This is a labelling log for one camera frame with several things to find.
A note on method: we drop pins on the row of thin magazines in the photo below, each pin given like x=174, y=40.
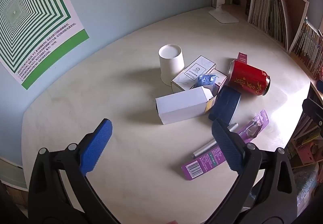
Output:
x=265, y=16

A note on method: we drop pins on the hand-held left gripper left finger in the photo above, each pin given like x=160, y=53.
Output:
x=97, y=143

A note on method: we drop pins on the small pale pink box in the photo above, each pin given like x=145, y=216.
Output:
x=220, y=79

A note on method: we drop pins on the red drink can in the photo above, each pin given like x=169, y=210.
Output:
x=248, y=78

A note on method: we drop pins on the white paper cup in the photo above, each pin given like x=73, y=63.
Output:
x=171, y=64

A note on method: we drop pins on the silver tube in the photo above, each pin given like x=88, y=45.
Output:
x=204, y=150

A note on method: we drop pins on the small magenta box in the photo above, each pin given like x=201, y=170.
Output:
x=242, y=57

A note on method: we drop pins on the grey floral printed blanket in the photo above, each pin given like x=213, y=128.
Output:
x=306, y=188

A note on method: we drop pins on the dark blue flat case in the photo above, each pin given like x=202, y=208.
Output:
x=224, y=102

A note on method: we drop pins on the row of colourful books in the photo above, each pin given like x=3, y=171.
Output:
x=310, y=47

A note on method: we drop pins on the wooden bookshelf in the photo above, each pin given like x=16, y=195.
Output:
x=294, y=11

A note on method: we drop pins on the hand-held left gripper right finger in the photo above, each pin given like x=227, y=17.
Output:
x=227, y=145

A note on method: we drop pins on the green striped wall poster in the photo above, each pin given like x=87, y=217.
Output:
x=37, y=11

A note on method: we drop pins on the stack of colourful books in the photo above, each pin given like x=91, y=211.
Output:
x=305, y=138

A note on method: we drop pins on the purple toothbrush package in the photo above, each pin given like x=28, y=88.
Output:
x=201, y=165

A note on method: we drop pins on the plain white carton box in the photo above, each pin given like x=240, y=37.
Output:
x=181, y=105

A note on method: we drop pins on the pale cabinet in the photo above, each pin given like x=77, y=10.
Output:
x=12, y=176

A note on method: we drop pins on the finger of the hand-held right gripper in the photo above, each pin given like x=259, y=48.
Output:
x=313, y=110

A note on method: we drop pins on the clear bag of blue cloth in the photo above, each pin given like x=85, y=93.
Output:
x=205, y=80

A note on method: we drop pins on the white floral printed box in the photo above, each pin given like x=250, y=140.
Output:
x=191, y=72

